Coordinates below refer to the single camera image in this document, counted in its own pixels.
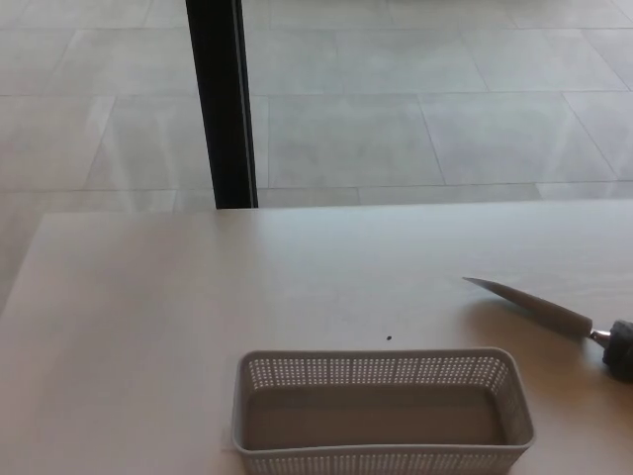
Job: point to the black vertical frame post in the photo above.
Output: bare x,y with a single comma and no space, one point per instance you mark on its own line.
217,99

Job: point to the grey perforated plastic basket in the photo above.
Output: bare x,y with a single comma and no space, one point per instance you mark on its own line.
376,452

